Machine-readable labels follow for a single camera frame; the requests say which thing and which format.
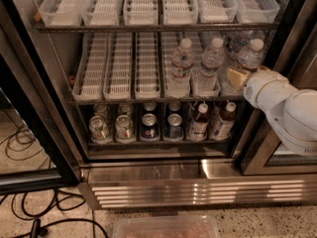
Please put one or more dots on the left silver soda can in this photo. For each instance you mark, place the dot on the left silver soda can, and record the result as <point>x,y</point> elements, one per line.
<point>100,133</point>

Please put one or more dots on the rear blue pepsi can right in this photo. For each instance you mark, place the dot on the rear blue pepsi can right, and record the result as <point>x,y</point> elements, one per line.
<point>173,107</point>

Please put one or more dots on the wire shelf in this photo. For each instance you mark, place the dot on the wire shelf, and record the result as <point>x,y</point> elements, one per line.
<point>158,100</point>
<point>156,28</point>

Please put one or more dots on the tray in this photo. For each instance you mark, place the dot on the tray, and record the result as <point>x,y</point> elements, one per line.
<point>217,11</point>
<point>101,12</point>
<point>141,12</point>
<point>169,44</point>
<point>117,83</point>
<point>198,51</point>
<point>147,84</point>
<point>90,73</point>
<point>179,12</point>
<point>61,12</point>
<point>226,87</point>
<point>256,11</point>

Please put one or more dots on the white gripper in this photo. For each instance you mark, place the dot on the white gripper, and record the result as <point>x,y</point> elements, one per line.
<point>259,89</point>

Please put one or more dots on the right silver soda can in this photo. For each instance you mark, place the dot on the right silver soda can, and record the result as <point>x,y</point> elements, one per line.
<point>124,129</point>

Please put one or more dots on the rear silver can right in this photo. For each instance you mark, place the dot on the rear silver can right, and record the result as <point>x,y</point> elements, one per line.
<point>126,109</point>

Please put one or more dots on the rear blue pepsi can left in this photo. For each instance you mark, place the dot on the rear blue pepsi can left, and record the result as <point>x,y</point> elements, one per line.
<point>150,107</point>

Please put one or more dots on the right brown tea bottle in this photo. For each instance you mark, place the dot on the right brown tea bottle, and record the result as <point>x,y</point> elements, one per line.
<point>222,121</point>

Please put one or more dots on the middle wire shelf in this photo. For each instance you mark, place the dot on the middle wire shelf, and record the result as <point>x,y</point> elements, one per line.
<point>158,100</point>

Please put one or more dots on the brown tea bottle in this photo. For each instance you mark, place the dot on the brown tea bottle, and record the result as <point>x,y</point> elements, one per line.
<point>222,121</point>
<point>198,120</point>

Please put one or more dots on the fridge glass door left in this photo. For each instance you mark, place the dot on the fridge glass door left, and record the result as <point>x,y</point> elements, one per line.
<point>31,109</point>

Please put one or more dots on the stainless steel fridge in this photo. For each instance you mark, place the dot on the stainless steel fridge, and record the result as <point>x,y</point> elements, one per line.
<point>251,165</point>

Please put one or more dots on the left brown tea bottle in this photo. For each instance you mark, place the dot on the left brown tea bottle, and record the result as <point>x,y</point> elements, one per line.
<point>198,120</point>

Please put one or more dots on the top wire shelf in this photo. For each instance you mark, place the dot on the top wire shelf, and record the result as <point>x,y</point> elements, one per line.
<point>156,28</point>

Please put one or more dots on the blue pepsi can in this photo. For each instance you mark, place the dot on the blue pepsi can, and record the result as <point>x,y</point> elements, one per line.
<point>173,128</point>
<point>150,107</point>
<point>173,107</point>
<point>149,128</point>

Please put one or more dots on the rear silver can left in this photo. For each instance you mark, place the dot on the rear silver can left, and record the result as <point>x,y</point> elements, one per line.
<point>101,109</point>

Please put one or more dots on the clear plastic container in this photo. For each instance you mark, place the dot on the clear plastic container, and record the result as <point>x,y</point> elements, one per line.
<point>185,226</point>

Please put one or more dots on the silver soda can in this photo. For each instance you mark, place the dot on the silver soda can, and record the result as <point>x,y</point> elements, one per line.
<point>100,133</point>
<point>124,129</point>

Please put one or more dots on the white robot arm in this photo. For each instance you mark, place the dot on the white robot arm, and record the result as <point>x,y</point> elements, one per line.
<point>290,112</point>

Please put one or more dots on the water bottle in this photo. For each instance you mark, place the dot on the water bottle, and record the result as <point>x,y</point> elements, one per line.
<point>250,56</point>
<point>182,62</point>
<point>211,61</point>
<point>237,40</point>

